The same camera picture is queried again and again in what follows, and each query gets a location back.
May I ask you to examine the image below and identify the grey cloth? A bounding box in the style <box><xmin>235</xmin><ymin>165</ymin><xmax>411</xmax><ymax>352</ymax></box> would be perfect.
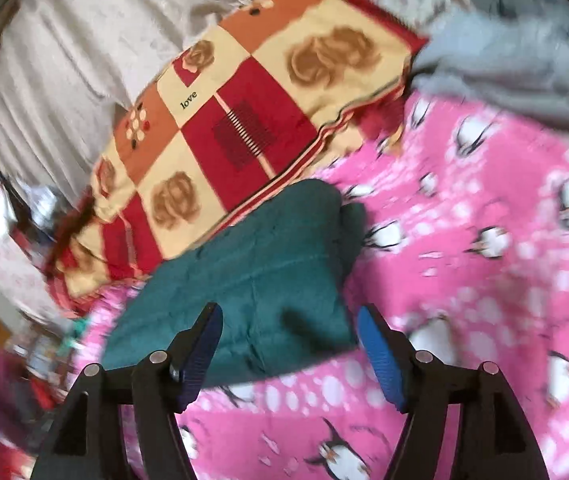
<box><xmin>369</xmin><ymin>0</ymin><xmax>569</xmax><ymax>137</ymax></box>

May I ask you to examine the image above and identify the pink penguin print blanket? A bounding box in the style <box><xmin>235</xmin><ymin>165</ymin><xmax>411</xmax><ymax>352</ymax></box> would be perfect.
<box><xmin>72</xmin><ymin>85</ymin><xmax>569</xmax><ymax>480</ymax></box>

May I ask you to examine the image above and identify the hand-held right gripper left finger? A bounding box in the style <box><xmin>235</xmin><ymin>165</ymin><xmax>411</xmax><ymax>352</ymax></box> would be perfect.
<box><xmin>29</xmin><ymin>302</ymin><xmax>225</xmax><ymax>480</ymax></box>

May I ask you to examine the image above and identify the red patchwork rose pillow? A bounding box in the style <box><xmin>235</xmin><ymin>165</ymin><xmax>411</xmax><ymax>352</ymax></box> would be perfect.
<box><xmin>47</xmin><ymin>0</ymin><xmax>430</xmax><ymax>318</ymax></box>

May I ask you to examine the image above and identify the beige cloth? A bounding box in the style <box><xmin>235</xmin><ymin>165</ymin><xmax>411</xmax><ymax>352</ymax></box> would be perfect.
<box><xmin>0</xmin><ymin>0</ymin><xmax>475</xmax><ymax>203</ymax></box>

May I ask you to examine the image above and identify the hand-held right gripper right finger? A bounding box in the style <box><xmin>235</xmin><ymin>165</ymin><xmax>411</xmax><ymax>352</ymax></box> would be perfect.
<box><xmin>357</xmin><ymin>304</ymin><xmax>551</xmax><ymax>480</ymax></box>

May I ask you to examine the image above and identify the green puffer jacket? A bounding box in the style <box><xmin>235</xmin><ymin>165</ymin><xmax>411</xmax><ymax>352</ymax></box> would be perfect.
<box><xmin>102</xmin><ymin>178</ymin><xmax>367</xmax><ymax>392</ymax></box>

